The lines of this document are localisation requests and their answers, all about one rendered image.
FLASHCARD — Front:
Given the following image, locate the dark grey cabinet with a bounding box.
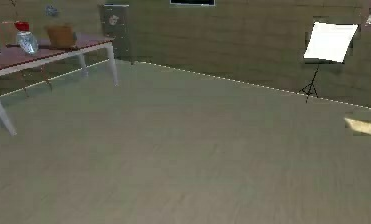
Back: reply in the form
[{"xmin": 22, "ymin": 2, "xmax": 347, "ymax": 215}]
[{"xmin": 99, "ymin": 3, "xmax": 131, "ymax": 61}]

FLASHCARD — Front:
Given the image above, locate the red table with white legs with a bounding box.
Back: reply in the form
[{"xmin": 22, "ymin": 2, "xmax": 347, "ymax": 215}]
[{"xmin": 0, "ymin": 32, "xmax": 120, "ymax": 137}]

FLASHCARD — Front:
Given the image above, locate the brown plant pot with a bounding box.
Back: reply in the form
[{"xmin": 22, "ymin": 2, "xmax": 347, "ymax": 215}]
[{"xmin": 46, "ymin": 24, "xmax": 78, "ymax": 50}]

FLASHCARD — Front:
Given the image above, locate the white board on black tripod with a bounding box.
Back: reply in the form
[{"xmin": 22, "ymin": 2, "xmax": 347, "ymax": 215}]
[{"xmin": 298, "ymin": 21, "xmax": 360, "ymax": 104}]

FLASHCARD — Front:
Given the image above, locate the clear glass jar red lid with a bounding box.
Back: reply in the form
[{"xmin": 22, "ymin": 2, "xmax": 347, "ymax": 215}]
[{"xmin": 14, "ymin": 21, "xmax": 39, "ymax": 55}]

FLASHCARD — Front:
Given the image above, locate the dark framed wall picture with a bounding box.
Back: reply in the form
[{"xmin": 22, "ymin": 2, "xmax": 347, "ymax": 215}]
[{"xmin": 169, "ymin": 0, "xmax": 216, "ymax": 7}]

